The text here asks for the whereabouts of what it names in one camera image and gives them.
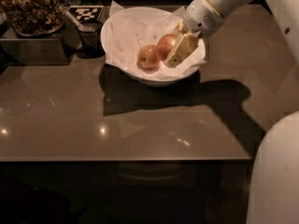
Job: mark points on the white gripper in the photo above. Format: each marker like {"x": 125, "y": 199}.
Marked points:
{"x": 202, "y": 18}

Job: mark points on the red-yellow apple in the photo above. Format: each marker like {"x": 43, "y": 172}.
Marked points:
{"x": 165, "y": 45}
{"x": 148, "y": 57}

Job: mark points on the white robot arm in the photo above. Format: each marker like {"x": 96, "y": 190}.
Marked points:
{"x": 264, "y": 118}

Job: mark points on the white bowl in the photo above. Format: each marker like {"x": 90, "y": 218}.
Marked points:
{"x": 154, "y": 78}

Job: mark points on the white paper liner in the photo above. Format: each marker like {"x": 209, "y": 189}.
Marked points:
{"x": 130, "y": 38}

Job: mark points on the black cup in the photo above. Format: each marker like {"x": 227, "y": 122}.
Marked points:
{"x": 90, "y": 40}

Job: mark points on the metal spoon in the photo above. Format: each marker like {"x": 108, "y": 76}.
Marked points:
{"x": 80, "y": 26}

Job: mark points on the black-white fiducial marker card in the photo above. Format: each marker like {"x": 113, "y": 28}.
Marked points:
{"x": 87, "y": 13}

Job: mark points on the dark metal box stand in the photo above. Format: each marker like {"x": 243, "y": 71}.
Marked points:
{"x": 54, "y": 49}

